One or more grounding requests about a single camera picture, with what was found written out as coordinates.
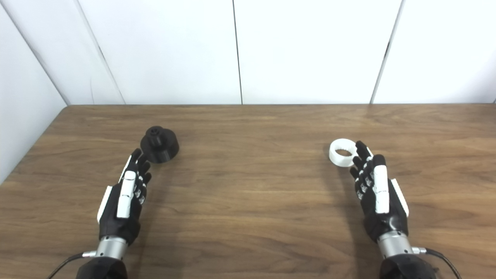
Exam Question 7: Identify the left black and white hand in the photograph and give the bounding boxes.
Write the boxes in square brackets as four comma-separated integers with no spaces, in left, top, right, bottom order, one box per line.
[97,148,152,246]

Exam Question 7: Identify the right black and white hand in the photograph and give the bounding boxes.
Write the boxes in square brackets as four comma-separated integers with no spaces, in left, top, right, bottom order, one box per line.
[350,141,410,243]

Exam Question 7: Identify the white toothed plastic ring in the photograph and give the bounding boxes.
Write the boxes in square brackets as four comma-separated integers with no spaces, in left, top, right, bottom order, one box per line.
[329,139,359,167]

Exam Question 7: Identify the round black plastic part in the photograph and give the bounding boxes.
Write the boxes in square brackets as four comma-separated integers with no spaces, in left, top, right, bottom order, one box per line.
[140,126,180,164]

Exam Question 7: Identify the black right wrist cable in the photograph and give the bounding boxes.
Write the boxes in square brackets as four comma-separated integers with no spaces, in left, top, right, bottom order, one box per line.
[413,247,462,279]

